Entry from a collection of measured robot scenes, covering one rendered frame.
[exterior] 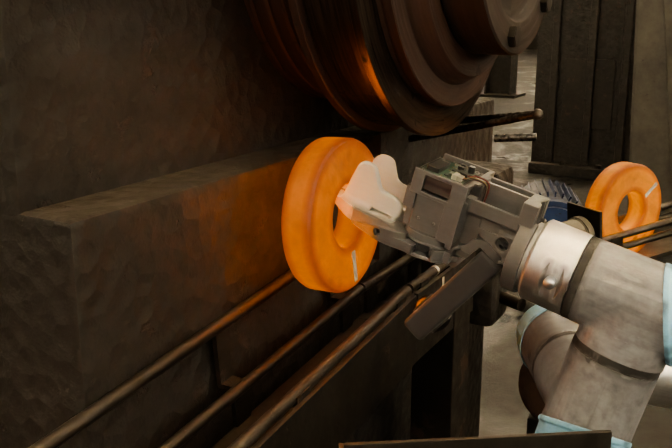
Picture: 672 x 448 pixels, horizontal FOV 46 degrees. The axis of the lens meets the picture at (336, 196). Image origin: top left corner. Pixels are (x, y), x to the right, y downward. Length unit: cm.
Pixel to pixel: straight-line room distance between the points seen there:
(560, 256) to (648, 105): 302
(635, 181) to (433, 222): 69
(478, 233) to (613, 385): 17
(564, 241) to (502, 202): 7
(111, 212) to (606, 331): 41
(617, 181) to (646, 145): 239
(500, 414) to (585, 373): 148
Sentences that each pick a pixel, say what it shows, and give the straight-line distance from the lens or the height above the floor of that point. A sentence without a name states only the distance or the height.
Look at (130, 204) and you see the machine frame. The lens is 66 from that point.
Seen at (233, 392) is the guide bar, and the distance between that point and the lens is 76.
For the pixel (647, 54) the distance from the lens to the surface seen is 368.
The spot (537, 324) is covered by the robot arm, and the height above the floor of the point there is 71.
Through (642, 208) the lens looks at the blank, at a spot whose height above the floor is 71.
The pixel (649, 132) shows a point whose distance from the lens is 370.
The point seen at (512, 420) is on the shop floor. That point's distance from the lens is 215.
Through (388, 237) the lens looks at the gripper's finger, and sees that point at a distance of 72.
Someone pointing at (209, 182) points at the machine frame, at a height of 87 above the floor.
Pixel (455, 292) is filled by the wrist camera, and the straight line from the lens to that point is 74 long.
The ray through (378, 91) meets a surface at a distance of 80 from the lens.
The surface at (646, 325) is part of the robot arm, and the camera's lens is 68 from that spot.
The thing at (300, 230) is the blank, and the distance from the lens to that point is 73.
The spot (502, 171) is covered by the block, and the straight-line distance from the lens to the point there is 117.
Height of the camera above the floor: 102
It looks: 13 degrees down
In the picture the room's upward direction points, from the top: straight up
